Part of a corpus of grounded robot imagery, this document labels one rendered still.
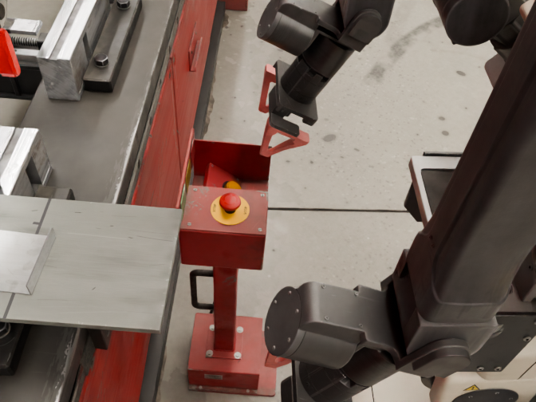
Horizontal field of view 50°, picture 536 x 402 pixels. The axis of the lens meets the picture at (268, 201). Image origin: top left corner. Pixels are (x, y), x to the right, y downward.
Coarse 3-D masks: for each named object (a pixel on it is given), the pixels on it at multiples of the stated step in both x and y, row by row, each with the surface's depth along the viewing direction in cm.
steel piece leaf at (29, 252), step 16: (0, 240) 72; (16, 240) 72; (32, 240) 72; (48, 240) 70; (0, 256) 70; (16, 256) 70; (32, 256) 71; (0, 272) 69; (16, 272) 69; (32, 272) 67; (0, 288) 68; (16, 288) 68; (32, 288) 67
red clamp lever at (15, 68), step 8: (0, 8) 62; (0, 16) 62; (0, 32) 64; (0, 40) 64; (8, 40) 65; (0, 48) 65; (8, 48) 65; (0, 56) 66; (8, 56) 66; (0, 64) 67; (8, 64) 67; (16, 64) 68; (0, 72) 68; (8, 72) 68; (16, 72) 68
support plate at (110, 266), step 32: (0, 224) 74; (32, 224) 74; (64, 224) 74; (96, 224) 75; (128, 224) 75; (160, 224) 75; (64, 256) 71; (96, 256) 71; (128, 256) 72; (160, 256) 72; (64, 288) 68; (96, 288) 69; (128, 288) 69; (160, 288) 69; (0, 320) 66; (32, 320) 65; (64, 320) 66; (96, 320) 66; (128, 320) 66; (160, 320) 66
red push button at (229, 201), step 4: (224, 196) 104; (228, 196) 104; (232, 196) 104; (236, 196) 104; (220, 200) 103; (224, 200) 103; (228, 200) 103; (232, 200) 103; (236, 200) 103; (240, 200) 104; (220, 204) 103; (224, 204) 103; (228, 204) 103; (232, 204) 103; (236, 204) 103; (240, 204) 103; (224, 208) 103; (228, 208) 102; (232, 208) 102; (236, 208) 103; (228, 212) 105; (232, 212) 105
